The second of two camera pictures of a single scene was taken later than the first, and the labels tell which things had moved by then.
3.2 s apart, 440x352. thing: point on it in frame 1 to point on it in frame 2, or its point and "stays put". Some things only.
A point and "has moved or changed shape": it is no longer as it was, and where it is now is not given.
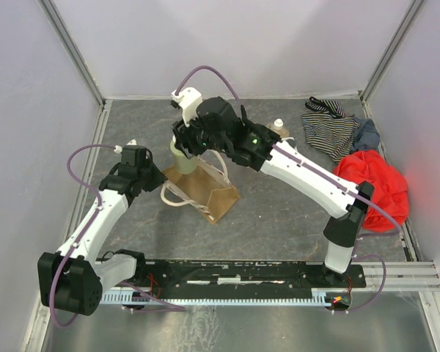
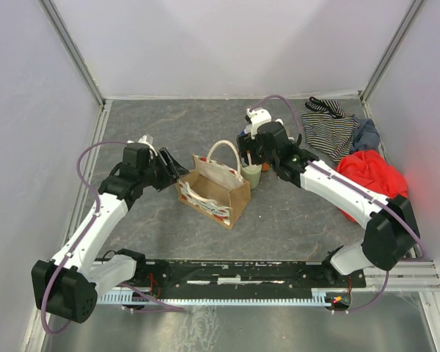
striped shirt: (330, 134) stays put
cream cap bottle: (184, 164) to (252, 174)
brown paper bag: (208, 188) has moved or changed shape
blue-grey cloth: (367, 136) stays put
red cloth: (389, 188) stays put
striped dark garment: (325, 105) stays put
